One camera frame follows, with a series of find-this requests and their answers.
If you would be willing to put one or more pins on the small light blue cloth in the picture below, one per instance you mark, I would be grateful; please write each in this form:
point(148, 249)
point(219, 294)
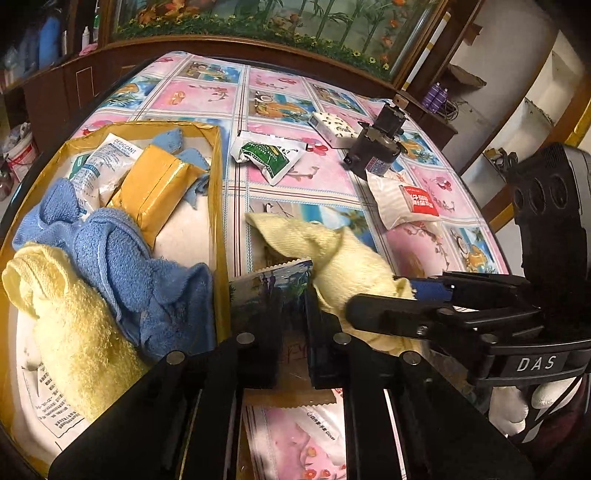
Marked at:
point(173, 141)

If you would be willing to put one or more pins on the colourful foil packet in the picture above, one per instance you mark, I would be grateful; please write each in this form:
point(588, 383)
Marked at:
point(268, 281)

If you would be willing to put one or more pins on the blue towel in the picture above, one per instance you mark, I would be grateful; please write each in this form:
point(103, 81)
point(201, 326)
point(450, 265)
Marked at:
point(120, 258)

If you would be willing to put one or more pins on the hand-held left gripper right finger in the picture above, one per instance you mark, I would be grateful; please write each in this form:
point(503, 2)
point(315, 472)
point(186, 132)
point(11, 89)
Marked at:
point(323, 350)

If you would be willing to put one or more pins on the pink printed packet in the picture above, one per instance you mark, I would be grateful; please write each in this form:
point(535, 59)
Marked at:
point(295, 438)

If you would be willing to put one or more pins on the dark snack packet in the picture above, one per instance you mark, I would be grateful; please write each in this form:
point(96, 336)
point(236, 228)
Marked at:
point(293, 364)

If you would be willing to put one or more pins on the purple spray can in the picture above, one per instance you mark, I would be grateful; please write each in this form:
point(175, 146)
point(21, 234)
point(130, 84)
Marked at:
point(431, 97)
point(442, 99)

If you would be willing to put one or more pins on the white paper roll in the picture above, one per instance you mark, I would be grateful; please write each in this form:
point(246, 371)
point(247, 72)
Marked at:
point(429, 50)

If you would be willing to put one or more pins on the small white bottle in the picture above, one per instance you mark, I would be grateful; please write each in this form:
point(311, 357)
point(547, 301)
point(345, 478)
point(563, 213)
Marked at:
point(86, 37)

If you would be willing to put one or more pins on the green and white packet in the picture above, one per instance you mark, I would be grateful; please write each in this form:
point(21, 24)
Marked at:
point(265, 157)

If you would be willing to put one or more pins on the yellow taped cardboard box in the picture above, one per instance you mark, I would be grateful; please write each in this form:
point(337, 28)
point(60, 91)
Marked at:
point(219, 207)

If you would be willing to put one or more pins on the white plastic bucket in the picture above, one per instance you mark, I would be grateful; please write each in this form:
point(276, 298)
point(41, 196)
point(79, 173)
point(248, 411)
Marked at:
point(22, 159)

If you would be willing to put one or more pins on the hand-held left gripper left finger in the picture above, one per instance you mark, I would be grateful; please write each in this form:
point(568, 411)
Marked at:
point(263, 341)

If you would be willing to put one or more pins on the white desiccant packet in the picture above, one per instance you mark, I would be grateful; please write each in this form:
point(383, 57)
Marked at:
point(106, 161)

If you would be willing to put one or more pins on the white dotted tissue pack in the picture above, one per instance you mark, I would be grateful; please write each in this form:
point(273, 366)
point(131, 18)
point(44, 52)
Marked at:
point(332, 127)

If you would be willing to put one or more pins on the yellow plastic packet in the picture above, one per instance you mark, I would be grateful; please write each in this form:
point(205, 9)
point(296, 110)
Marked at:
point(157, 189)

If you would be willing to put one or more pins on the flower painted glass panel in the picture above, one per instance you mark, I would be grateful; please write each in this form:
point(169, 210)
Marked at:
point(323, 23)

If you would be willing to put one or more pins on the yellow towel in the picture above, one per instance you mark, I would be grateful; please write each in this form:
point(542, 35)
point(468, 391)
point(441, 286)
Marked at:
point(69, 323)
point(341, 263)

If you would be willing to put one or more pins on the blue water bottle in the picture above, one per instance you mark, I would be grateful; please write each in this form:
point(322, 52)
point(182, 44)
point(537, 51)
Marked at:
point(51, 41)

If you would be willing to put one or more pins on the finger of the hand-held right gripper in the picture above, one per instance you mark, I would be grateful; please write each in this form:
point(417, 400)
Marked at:
point(392, 316)
point(429, 290)

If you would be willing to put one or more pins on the red and white packet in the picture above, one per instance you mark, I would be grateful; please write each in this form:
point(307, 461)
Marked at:
point(406, 198)

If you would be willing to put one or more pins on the black clamp with wooden knob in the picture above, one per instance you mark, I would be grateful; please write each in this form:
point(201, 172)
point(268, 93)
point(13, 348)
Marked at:
point(376, 143)

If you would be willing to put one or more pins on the brown cardboard piece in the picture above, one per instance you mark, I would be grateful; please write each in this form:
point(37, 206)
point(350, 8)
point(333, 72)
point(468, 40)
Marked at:
point(466, 76)

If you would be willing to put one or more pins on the person's right hand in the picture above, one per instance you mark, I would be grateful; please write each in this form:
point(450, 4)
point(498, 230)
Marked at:
point(508, 406)

